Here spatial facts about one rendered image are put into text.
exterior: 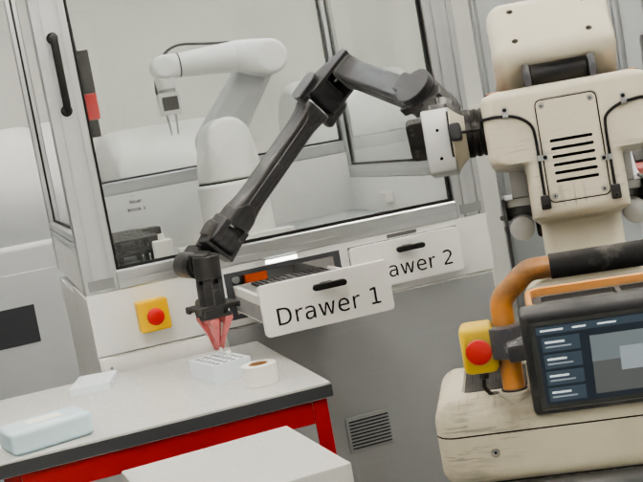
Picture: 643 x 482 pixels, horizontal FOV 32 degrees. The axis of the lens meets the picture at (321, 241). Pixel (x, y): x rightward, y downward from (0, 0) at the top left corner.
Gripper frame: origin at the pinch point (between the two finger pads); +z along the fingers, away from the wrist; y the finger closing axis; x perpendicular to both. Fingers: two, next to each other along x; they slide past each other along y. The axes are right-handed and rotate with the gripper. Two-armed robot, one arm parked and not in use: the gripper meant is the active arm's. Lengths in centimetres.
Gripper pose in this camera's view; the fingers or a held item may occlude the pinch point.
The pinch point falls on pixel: (218, 345)
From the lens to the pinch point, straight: 238.2
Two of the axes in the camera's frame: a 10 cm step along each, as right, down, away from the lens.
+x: 5.6, 0.3, -8.3
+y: -8.2, 1.8, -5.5
